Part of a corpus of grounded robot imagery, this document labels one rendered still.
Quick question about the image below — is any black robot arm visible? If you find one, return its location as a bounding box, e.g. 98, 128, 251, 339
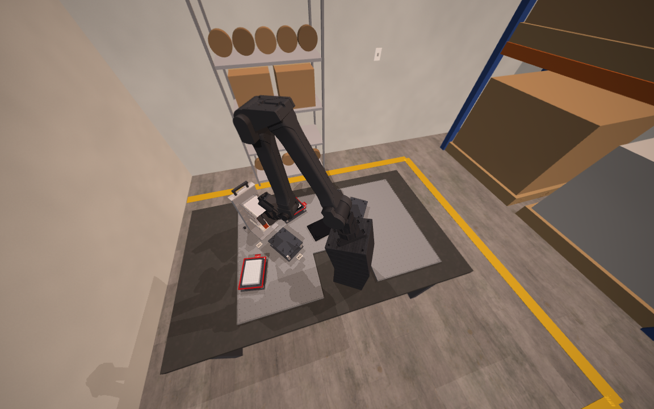
233, 95, 367, 247

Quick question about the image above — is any cream well plate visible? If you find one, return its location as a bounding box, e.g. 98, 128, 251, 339
250, 219, 267, 232

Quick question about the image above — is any grey shelf rack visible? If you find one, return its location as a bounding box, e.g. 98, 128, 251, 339
231, 185, 279, 240

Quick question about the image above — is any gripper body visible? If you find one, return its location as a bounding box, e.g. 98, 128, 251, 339
257, 212, 278, 226

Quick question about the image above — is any dark grey flat nest with red border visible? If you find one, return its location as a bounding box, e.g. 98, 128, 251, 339
238, 257, 268, 292

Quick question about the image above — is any white microplate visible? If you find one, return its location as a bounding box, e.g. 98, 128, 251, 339
242, 260, 262, 286

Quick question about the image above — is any white rectangular plate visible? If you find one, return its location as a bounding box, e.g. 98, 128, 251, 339
244, 196, 266, 217

